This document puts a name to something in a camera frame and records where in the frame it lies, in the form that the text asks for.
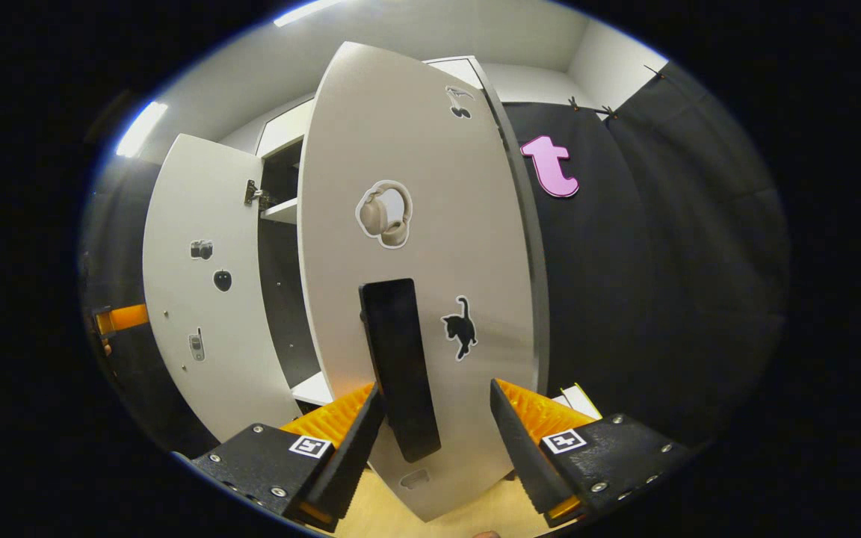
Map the gray shoe cabinet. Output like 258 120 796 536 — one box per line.
255 56 551 408

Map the black backdrop cloth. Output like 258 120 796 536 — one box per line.
79 64 790 449

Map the small ceiling light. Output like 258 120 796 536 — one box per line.
115 101 168 159

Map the white and yellow box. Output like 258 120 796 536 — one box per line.
559 383 602 419

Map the large ceiling light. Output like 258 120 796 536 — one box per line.
274 0 342 27

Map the cabinet door with camera sticker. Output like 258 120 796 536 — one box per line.
141 133 304 443

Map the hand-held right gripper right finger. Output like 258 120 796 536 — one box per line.
489 377 693 528

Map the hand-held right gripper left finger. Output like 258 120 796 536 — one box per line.
190 383 386 533

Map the cabinet door with cherry sticker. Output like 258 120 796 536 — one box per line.
297 41 551 522

